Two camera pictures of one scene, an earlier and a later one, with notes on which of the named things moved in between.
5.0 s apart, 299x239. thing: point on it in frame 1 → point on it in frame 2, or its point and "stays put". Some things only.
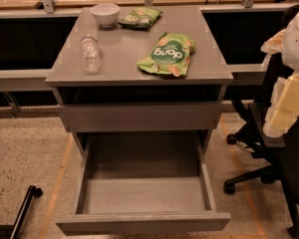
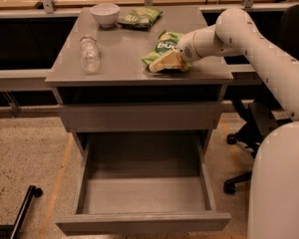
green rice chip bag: [171, 55] stays put
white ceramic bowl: [106, 14] stays put
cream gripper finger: [289, 100] → [169, 60]
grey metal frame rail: [19, 80] stays put
